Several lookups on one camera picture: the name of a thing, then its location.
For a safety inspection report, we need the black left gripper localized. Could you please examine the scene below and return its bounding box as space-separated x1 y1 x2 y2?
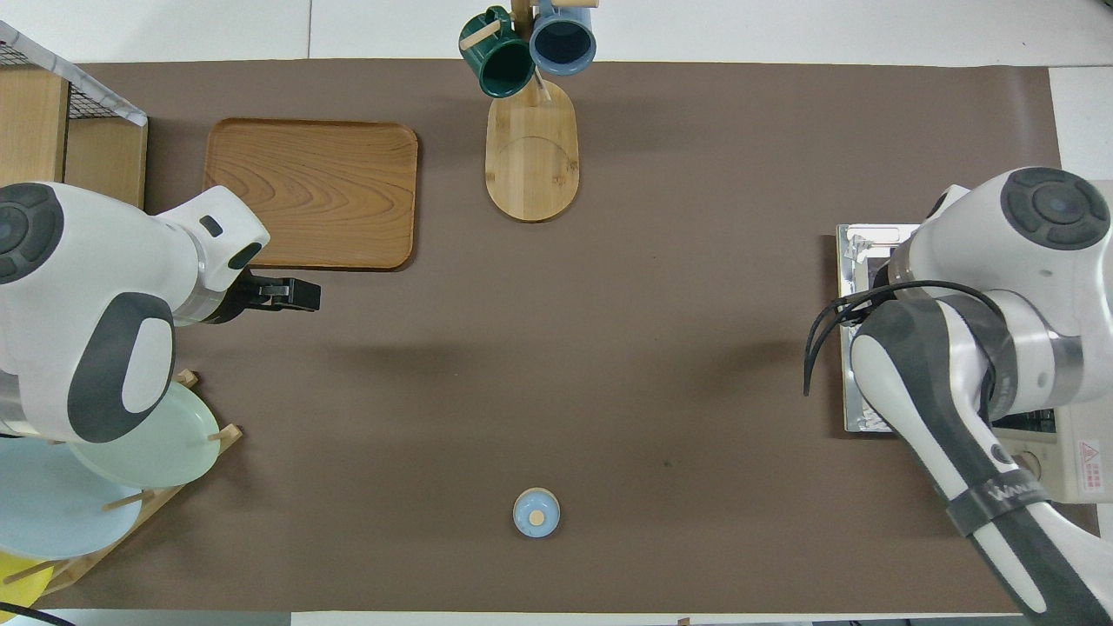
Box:
209 268 322 327

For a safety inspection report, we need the toaster oven glass door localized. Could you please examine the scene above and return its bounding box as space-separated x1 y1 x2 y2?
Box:
836 223 923 434

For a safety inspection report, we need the beige toaster oven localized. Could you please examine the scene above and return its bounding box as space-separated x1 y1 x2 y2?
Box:
987 178 1113 505

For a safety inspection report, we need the brown wooden tray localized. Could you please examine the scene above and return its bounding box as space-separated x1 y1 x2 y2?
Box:
203 117 419 271

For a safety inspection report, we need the light green plate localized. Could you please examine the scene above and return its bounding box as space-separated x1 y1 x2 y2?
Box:
68 380 221 489

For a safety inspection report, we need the wooden plate rack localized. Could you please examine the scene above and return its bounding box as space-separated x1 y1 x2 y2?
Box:
0 370 243 601

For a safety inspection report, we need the wooden mug tree stand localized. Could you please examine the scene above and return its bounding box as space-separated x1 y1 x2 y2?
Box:
459 0 599 223

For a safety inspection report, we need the dark green mug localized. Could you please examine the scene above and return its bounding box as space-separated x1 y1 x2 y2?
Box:
459 7 537 98

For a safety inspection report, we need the small blue jar cork lid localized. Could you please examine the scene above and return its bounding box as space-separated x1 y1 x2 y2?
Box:
512 487 562 539

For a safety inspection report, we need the light blue plate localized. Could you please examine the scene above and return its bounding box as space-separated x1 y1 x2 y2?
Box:
0 437 144 562

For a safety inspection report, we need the brown table mat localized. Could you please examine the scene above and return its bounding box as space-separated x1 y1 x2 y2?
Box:
35 59 1098 614

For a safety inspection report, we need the blue grey mug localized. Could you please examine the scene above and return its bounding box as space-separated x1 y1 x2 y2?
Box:
529 0 598 77

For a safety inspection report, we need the yellow plate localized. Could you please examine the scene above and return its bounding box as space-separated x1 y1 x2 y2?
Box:
0 548 53 609

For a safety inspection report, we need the wooden shelf with wire mesh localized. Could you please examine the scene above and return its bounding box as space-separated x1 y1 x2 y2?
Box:
0 19 149 210

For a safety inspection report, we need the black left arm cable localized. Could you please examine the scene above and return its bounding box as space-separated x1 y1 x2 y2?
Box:
0 603 75 626

